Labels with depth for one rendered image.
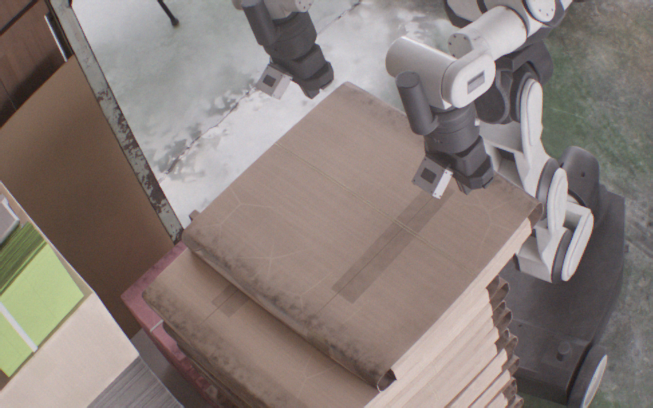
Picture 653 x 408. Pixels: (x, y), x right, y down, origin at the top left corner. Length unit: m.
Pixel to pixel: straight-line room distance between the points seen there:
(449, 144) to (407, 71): 0.14
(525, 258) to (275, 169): 0.87
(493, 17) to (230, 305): 0.67
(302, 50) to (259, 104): 1.88
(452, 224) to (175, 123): 2.03
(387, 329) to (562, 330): 1.08
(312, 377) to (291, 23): 0.55
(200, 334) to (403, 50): 0.62
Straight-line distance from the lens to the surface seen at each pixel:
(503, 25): 1.54
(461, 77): 1.41
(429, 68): 1.43
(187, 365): 2.54
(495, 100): 2.02
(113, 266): 2.89
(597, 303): 2.71
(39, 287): 1.62
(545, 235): 2.40
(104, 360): 1.80
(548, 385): 2.60
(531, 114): 2.04
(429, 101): 1.46
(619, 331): 2.86
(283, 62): 1.77
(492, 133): 2.15
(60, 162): 2.59
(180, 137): 3.61
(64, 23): 2.48
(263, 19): 1.63
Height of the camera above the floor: 2.50
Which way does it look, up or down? 50 degrees down
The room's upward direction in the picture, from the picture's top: 24 degrees counter-clockwise
